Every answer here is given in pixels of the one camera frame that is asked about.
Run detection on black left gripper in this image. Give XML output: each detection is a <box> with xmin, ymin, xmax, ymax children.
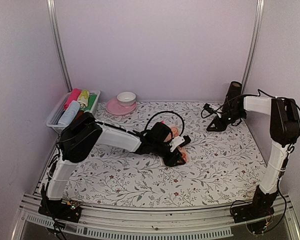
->
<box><xmin>152</xmin><ymin>141</ymin><xmax>186</xmax><ymax>168</ymax></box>

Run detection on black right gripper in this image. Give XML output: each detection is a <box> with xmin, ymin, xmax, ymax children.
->
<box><xmin>207</xmin><ymin>108</ymin><xmax>246</xmax><ymax>132</ymax></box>

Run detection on orange patterned towel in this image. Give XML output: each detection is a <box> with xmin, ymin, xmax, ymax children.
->
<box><xmin>163</xmin><ymin>124</ymin><xmax>189</xmax><ymax>167</ymax></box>

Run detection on light blue towel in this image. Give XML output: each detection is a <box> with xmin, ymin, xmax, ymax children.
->
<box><xmin>57</xmin><ymin>101</ymin><xmax>81</xmax><ymax>125</ymax></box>

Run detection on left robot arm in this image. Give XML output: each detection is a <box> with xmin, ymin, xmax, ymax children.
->
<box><xmin>41</xmin><ymin>112</ymin><xmax>191</xmax><ymax>217</ymax></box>

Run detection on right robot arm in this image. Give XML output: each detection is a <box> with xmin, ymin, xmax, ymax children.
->
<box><xmin>203</xmin><ymin>94</ymin><xmax>300</xmax><ymax>218</ymax></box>

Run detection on dark brown cylinder cup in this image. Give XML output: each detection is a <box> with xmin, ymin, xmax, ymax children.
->
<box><xmin>224</xmin><ymin>81</ymin><xmax>242</xmax><ymax>105</ymax></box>

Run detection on white bowl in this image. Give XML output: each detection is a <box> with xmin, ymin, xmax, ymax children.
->
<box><xmin>116</xmin><ymin>91</ymin><xmax>136</xmax><ymax>107</ymax></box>

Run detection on pink plate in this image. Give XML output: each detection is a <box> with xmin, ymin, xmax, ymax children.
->
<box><xmin>106</xmin><ymin>97</ymin><xmax>137</xmax><ymax>116</ymax></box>

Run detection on green rolled towel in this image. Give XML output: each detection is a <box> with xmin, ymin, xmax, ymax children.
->
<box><xmin>84</xmin><ymin>94</ymin><xmax>99</xmax><ymax>113</ymax></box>

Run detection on brown rolled towel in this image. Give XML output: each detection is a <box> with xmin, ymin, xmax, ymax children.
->
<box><xmin>74</xmin><ymin>110</ymin><xmax>84</xmax><ymax>120</ymax></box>

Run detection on yellow-green rolled towel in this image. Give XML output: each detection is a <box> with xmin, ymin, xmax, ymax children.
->
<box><xmin>76</xmin><ymin>89</ymin><xmax>90</xmax><ymax>109</ymax></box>

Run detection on pink rolled towel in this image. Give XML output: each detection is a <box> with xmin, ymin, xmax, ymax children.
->
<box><xmin>63</xmin><ymin>88</ymin><xmax>82</xmax><ymax>110</ymax></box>

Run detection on white plastic basket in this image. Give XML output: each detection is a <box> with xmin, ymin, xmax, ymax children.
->
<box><xmin>45</xmin><ymin>89</ymin><xmax>102</xmax><ymax>136</ymax></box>

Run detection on left black cable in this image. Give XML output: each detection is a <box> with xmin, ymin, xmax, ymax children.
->
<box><xmin>143</xmin><ymin>110</ymin><xmax>186</xmax><ymax>138</ymax></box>

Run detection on black cable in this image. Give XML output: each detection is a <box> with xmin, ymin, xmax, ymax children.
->
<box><xmin>143</xmin><ymin>110</ymin><xmax>186</xmax><ymax>138</ymax></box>
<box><xmin>200</xmin><ymin>88</ymin><xmax>300</xmax><ymax>151</ymax></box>

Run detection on right black cable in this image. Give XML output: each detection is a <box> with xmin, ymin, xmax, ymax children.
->
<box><xmin>200</xmin><ymin>88</ymin><xmax>300</xmax><ymax>151</ymax></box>

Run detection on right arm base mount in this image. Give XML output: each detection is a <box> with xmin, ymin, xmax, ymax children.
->
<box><xmin>229</xmin><ymin>200</ymin><xmax>275</xmax><ymax>223</ymax></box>

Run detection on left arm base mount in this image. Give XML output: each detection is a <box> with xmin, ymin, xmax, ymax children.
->
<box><xmin>38</xmin><ymin>196</ymin><xmax>82</xmax><ymax>223</ymax></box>

